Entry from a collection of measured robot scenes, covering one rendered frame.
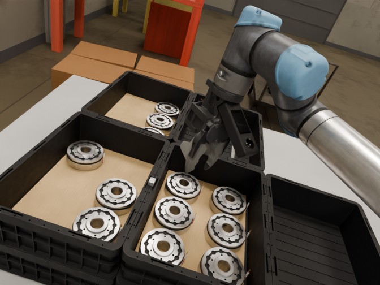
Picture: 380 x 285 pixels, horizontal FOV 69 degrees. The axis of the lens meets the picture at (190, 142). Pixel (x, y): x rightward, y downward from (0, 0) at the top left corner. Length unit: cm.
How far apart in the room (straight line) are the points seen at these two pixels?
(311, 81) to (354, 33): 1020
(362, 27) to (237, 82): 1020
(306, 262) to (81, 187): 63
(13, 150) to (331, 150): 98
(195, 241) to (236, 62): 44
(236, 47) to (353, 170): 28
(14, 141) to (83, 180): 42
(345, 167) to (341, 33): 1005
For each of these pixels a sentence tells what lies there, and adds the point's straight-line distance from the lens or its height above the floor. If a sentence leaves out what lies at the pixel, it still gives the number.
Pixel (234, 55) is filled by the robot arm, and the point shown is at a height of 128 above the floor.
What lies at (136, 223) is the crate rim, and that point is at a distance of 61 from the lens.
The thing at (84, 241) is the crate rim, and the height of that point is 93.
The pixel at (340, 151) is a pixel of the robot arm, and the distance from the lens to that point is 50.
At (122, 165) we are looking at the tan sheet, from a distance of 88.
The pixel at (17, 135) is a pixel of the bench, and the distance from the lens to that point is 120.
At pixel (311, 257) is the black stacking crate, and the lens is 88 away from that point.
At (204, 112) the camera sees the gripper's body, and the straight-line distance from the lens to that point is 59.
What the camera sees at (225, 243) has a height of 86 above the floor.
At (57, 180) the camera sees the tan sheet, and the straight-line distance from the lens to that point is 83.
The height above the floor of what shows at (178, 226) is 86.
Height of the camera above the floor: 141
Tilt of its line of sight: 34 degrees down
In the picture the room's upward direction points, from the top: 18 degrees clockwise
